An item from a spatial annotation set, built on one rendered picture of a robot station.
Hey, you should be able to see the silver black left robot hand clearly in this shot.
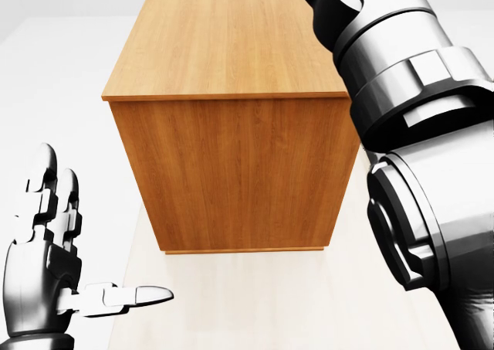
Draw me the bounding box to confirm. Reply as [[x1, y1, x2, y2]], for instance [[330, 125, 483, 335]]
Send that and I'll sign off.
[[0, 142, 175, 338]]

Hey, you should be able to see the wooden cabinet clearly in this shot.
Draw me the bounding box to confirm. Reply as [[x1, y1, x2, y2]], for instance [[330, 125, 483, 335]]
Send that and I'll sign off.
[[101, 0, 362, 255]]

